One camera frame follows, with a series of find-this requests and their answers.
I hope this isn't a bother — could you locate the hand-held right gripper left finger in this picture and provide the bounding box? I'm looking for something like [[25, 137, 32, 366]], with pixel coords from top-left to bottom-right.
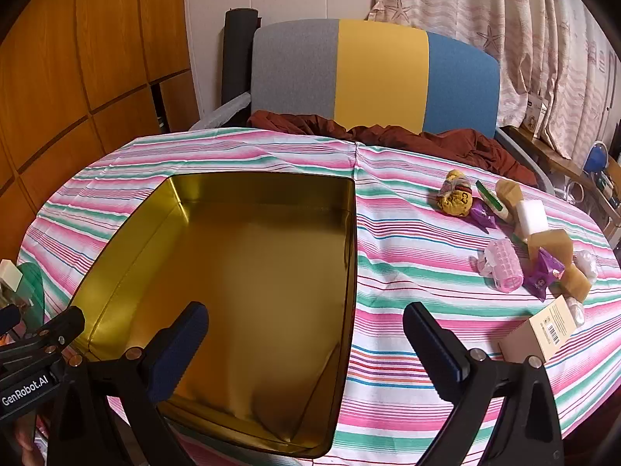
[[46, 301, 210, 466]]

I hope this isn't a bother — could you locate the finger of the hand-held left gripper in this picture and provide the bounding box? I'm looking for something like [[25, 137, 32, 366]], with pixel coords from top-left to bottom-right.
[[0, 305, 87, 365], [0, 303, 21, 343]]

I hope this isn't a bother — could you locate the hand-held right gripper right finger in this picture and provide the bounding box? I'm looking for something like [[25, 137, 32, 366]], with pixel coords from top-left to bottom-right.
[[402, 302, 566, 466]]

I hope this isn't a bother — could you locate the gold tin box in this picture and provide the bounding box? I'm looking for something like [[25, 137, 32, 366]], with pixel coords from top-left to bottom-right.
[[69, 171, 358, 459]]

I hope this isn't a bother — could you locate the small printed cardboard box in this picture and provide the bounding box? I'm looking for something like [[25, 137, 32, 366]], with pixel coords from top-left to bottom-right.
[[497, 295, 585, 364]]

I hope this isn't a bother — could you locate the pink hair roller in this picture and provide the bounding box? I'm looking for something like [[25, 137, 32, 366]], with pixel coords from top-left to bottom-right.
[[476, 239, 525, 294]]

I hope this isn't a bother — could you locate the yellow patterned pouch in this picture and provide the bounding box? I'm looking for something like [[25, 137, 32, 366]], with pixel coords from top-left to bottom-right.
[[435, 169, 475, 217]]

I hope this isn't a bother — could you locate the clear plastic bundle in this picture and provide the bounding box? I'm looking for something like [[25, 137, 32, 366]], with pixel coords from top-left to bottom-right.
[[572, 250, 600, 282], [563, 294, 587, 326]]

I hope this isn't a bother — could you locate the small white block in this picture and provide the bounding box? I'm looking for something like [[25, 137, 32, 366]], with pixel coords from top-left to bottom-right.
[[0, 259, 23, 292]]

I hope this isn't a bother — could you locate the striped tablecloth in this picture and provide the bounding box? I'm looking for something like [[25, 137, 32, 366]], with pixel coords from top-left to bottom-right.
[[17, 127, 621, 466]]

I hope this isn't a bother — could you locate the white sponge block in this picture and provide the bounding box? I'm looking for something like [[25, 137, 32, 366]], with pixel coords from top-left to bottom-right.
[[515, 199, 549, 240]]

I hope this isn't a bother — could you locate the red-brown cloth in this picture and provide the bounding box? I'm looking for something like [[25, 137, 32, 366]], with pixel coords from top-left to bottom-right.
[[247, 109, 539, 188]]

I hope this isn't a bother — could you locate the wooden desk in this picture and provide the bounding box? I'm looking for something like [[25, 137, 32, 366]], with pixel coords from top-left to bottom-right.
[[502, 125, 621, 214]]

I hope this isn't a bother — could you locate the green black device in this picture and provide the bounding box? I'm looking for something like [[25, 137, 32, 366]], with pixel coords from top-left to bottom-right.
[[598, 169, 621, 197]]

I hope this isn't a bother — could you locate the blue round object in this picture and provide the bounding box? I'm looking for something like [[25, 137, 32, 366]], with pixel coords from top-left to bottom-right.
[[582, 141, 609, 176]]

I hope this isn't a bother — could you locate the small box on desk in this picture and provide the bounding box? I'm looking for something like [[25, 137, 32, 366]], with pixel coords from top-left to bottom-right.
[[521, 92, 551, 139]]

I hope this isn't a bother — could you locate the wooden wardrobe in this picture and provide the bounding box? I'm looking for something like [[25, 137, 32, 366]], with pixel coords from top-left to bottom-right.
[[0, 0, 202, 273]]

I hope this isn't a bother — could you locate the grey yellow blue chair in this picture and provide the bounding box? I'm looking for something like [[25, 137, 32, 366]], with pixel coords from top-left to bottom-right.
[[188, 18, 556, 195]]

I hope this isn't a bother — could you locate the black upright roll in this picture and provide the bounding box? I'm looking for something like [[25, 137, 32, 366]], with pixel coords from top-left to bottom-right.
[[222, 8, 263, 112]]

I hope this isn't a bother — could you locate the patterned beige curtain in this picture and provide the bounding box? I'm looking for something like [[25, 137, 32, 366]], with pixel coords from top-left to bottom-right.
[[366, 0, 621, 161]]

